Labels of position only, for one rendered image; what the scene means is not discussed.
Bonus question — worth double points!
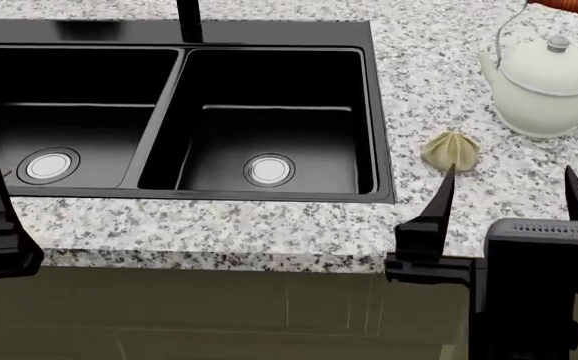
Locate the silver round sink drain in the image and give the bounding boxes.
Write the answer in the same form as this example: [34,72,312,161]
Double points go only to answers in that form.
[16,146,82,186]
[241,151,297,189]

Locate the black double basin sink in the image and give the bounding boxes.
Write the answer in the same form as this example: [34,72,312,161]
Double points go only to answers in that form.
[0,18,397,205]

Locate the black sink spout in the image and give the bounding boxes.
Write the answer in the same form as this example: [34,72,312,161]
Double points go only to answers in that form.
[175,0,205,45]

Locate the pale green pleated dumpling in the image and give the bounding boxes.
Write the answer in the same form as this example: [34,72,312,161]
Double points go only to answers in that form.
[419,130,483,174]

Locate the dark olive counter cabinet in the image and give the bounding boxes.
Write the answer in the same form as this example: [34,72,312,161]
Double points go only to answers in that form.
[0,260,578,360]

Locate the black vented camera box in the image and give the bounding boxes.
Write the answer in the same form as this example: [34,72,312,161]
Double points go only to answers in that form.
[483,218,578,264]

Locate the white kettle with wire handle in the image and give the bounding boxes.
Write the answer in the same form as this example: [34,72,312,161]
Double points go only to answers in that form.
[477,0,578,141]

